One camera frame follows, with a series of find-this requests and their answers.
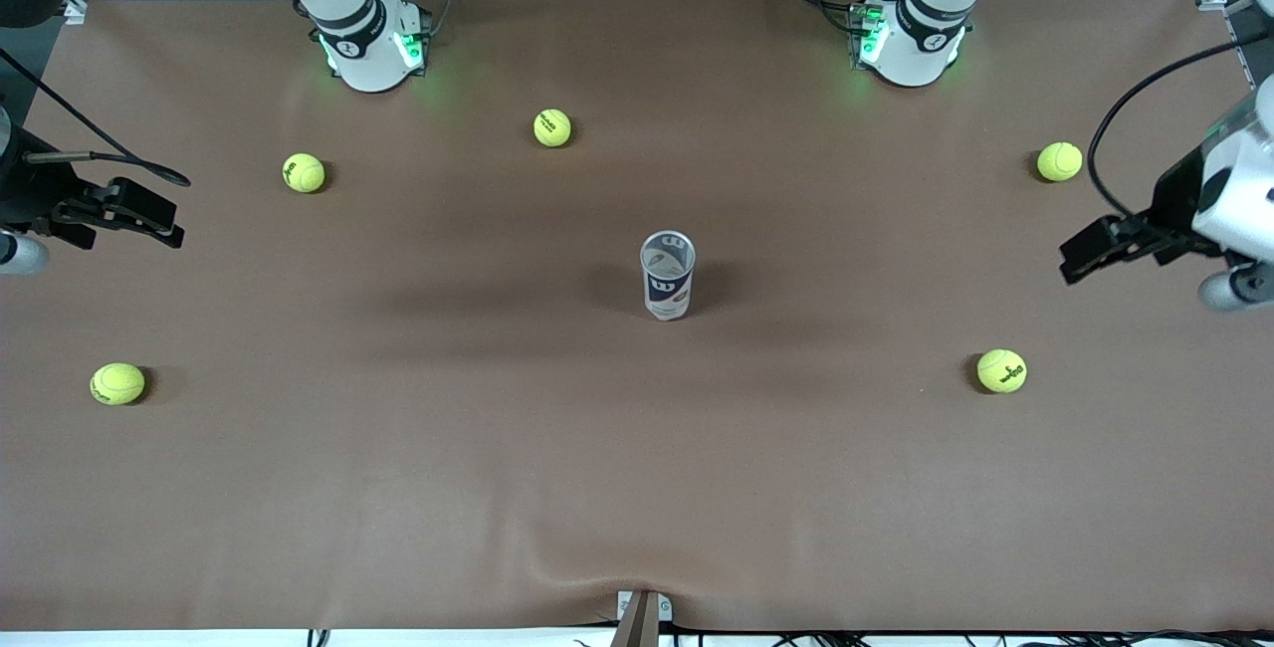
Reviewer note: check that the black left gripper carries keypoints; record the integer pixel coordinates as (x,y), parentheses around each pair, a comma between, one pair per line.
(1175,197)

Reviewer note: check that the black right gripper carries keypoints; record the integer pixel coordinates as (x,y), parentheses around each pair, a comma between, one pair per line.
(30,194)

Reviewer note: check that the white blue tennis ball can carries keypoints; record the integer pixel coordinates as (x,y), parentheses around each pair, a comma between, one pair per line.
(668,279)

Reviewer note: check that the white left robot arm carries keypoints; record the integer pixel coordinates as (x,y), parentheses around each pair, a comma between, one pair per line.
(916,40)

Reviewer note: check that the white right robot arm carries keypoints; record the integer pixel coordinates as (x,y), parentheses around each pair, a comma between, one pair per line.
(363,40)

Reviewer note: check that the yellow tennis ball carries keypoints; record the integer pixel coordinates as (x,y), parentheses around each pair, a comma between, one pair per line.
(1059,161)
(117,383)
(304,173)
(552,127)
(1001,370)

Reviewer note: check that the brown table cover mat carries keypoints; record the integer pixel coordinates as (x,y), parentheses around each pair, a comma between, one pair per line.
(637,488)

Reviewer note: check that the grey metal mount bracket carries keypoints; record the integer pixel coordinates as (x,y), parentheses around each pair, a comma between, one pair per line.
(644,617)

